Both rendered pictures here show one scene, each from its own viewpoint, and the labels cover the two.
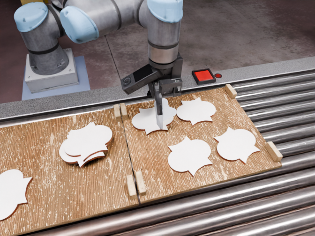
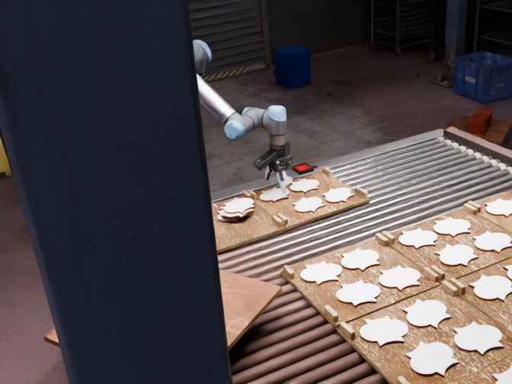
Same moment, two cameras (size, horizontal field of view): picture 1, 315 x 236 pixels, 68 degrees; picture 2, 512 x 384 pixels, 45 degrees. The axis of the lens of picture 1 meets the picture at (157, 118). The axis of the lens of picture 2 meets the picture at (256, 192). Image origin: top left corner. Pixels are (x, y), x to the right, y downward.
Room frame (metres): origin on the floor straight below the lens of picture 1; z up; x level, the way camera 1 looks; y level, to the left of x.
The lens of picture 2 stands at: (-1.82, 0.56, 2.16)
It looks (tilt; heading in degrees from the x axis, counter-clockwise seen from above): 27 degrees down; 349
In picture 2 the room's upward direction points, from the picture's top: 4 degrees counter-clockwise
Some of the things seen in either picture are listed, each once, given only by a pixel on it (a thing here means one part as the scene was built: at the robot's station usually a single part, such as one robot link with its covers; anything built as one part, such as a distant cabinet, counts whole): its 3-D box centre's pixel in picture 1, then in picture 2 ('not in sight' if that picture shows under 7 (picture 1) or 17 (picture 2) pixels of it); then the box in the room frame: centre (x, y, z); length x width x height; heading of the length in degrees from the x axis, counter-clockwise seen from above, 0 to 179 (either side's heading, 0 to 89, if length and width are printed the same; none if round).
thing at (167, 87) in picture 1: (163, 75); (279, 156); (0.51, -0.02, 1.11); 0.09 x 0.08 x 0.12; 105
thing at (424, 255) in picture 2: not in sight; (455, 240); (-0.08, -0.51, 0.94); 0.41 x 0.35 x 0.04; 103
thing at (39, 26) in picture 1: (37, 25); not in sight; (0.82, 0.44, 1.10); 0.13 x 0.12 x 0.14; 133
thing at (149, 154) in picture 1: (192, 134); (306, 197); (0.46, -0.11, 0.93); 0.41 x 0.35 x 0.02; 105
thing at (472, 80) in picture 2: not in sight; (484, 76); (3.74, -3.03, 0.19); 0.50 x 0.41 x 0.37; 11
